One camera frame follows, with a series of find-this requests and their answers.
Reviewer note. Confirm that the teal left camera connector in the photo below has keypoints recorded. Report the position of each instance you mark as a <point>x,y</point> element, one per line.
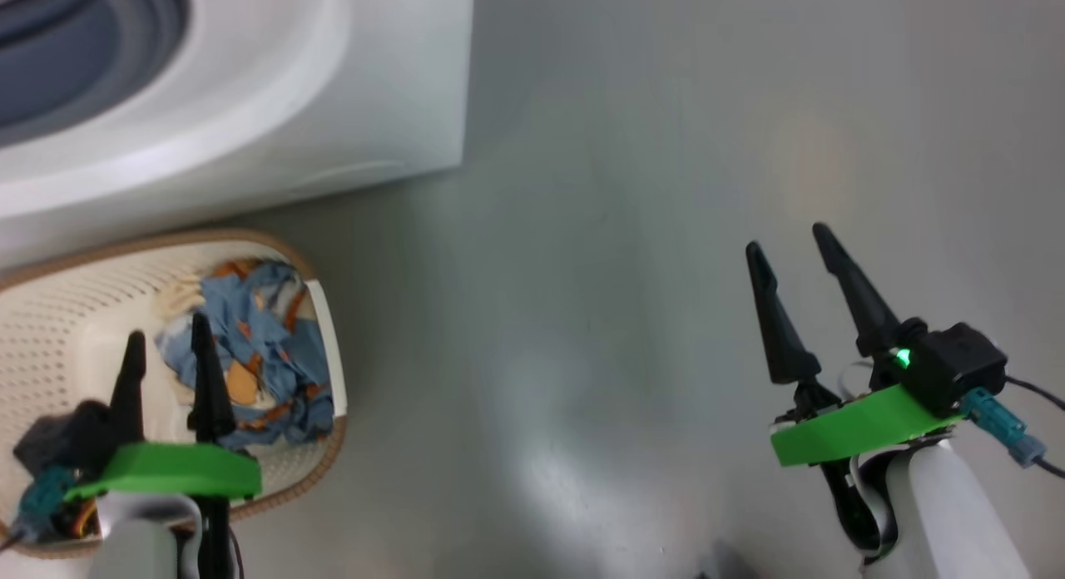
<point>43,496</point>

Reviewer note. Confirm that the cream perforated laundry basket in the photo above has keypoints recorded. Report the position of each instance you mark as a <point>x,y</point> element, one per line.
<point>66,329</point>

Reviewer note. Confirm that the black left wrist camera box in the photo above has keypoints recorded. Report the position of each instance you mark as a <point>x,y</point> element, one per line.
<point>71,437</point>

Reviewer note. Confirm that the teal camera connector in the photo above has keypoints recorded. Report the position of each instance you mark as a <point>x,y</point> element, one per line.
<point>1003,425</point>
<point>43,496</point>

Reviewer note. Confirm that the blue cartoon print trousers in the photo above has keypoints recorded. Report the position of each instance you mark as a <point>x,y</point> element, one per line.
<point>291,413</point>

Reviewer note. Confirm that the teal right camera connector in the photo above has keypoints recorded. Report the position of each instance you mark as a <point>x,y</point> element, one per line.
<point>1003,425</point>

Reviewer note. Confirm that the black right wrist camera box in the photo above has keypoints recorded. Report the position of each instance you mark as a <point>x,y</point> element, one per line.
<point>957,363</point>

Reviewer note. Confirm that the blue cartoon print shirt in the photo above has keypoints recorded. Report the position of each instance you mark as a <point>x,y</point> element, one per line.
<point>266,313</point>

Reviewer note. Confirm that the white front-load washing machine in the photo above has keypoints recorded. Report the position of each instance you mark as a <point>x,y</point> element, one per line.
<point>291,105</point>

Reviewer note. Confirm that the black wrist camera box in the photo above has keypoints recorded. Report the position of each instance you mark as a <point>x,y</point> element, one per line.
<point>71,437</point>
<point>957,363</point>

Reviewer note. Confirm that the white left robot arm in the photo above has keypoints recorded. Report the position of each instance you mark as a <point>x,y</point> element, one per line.
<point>137,546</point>

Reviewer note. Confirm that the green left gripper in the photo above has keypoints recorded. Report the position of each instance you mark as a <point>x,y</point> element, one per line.
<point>175,471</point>

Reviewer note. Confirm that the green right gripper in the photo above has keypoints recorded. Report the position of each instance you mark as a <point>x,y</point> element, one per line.
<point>857,425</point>

